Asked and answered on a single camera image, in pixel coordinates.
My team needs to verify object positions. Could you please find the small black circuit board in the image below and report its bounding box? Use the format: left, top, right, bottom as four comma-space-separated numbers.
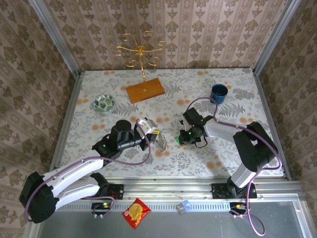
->
91, 201, 112, 212
229, 201, 249, 212

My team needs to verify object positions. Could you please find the silver metal keyring chain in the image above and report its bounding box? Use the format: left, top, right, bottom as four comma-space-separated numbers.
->
155, 130, 170, 152

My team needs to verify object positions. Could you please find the gold wire stand wooden base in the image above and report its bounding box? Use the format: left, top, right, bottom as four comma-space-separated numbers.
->
113, 31, 166, 105

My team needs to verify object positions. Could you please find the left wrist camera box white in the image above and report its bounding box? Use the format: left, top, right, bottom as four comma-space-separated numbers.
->
137, 118, 159, 136

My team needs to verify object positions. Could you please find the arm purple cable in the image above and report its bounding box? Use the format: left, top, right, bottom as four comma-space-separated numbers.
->
186, 97, 283, 237
24, 119, 153, 222

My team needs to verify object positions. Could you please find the slotted aluminium cable duct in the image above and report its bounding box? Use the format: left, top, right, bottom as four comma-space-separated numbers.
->
43, 201, 232, 212

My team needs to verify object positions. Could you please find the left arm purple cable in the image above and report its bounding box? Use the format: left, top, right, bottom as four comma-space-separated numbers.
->
24, 119, 153, 222

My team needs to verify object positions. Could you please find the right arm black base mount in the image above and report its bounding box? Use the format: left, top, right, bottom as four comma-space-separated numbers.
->
211, 182, 258, 200

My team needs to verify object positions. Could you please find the grey metal panel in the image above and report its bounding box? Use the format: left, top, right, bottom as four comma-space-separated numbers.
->
37, 200, 308, 238

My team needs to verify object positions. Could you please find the aluminium side rail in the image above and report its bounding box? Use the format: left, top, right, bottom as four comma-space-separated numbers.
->
252, 69, 294, 182
45, 71, 85, 183

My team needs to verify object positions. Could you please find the aluminium corner post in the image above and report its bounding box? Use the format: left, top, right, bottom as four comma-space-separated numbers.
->
28, 0, 83, 78
252, 0, 302, 75

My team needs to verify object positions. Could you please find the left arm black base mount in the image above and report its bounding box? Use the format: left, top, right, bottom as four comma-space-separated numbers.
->
79, 183, 124, 200

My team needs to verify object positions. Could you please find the leaf-patterned bowl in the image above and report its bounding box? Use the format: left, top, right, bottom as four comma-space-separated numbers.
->
93, 93, 116, 116

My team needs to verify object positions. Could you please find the dark blue mug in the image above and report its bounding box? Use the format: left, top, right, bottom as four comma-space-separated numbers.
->
210, 83, 229, 105

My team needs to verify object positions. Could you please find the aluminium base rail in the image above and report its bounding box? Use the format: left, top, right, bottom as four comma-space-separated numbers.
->
34, 180, 304, 200

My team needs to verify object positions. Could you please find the red snack packet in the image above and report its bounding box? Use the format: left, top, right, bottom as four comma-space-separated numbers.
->
122, 197, 152, 230

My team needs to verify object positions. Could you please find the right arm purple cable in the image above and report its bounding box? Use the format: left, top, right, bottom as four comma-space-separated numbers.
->
186, 97, 283, 237

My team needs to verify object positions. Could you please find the small blue white packet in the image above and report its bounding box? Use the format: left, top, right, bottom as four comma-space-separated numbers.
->
176, 199, 192, 215

